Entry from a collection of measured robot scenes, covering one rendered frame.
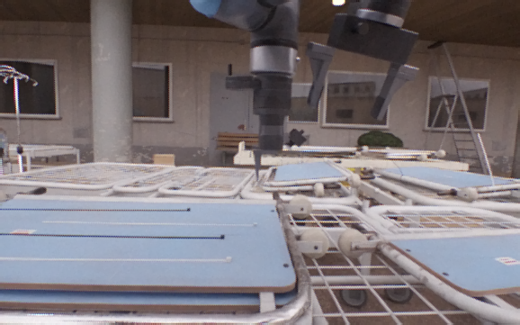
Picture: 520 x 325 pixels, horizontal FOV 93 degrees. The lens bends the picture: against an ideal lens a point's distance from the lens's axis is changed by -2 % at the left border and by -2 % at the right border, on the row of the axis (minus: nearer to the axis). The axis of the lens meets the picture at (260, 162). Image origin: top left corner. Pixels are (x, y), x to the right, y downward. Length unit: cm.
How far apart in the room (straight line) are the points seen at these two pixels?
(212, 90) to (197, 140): 127
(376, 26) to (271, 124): 23
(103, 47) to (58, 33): 330
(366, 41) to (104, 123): 447
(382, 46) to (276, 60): 17
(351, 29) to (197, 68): 629
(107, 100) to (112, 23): 118
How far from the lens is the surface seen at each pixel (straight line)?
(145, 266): 46
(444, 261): 63
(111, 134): 471
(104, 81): 479
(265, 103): 48
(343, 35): 46
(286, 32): 50
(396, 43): 50
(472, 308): 52
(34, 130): 818
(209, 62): 666
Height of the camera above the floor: 76
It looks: 6 degrees down
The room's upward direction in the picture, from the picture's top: 2 degrees clockwise
